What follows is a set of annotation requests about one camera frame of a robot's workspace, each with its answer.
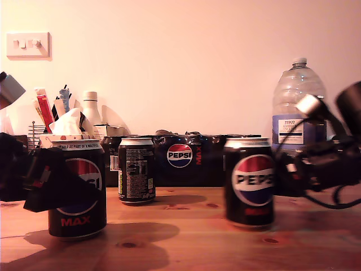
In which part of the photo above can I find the black Pepsi Max can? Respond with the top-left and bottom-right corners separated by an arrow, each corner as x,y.
222,137 -> 276,231
47,138 -> 107,242
117,137 -> 156,206

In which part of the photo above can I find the shrink-wrapped Pepsi Max can pack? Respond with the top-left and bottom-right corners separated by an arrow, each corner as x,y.
100,129 -> 267,187

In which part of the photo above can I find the white paper tissue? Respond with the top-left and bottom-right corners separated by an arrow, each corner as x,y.
49,107 -> 85,136

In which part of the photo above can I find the white black-striped packet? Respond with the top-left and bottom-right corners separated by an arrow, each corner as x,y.
52,98 -> 68,122

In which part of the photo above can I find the white cardboard box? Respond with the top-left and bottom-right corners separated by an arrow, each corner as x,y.
92,124 -> 126,139

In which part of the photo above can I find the white bottle with cap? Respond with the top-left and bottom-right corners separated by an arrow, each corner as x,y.
80,90 -> 103,126

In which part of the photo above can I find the blue patterned packet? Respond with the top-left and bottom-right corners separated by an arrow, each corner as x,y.
58,88 -> 72,113

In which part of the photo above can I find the large clear water bottle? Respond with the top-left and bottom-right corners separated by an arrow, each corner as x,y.
271,57 -> 328,153

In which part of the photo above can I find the black cable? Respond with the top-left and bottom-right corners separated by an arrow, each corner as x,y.
304,185 -> 361,210
275,114 -> 328,159

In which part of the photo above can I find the metal wire holder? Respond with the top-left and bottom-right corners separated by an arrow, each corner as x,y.
27,120 -> 47,149

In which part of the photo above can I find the pale grey wrist camera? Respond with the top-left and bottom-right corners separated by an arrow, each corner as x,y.
0,71 -> 27,111
295,94 -> 325,118

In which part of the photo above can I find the white wall switch plate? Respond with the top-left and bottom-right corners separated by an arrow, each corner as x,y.
6,32 -> 52,61

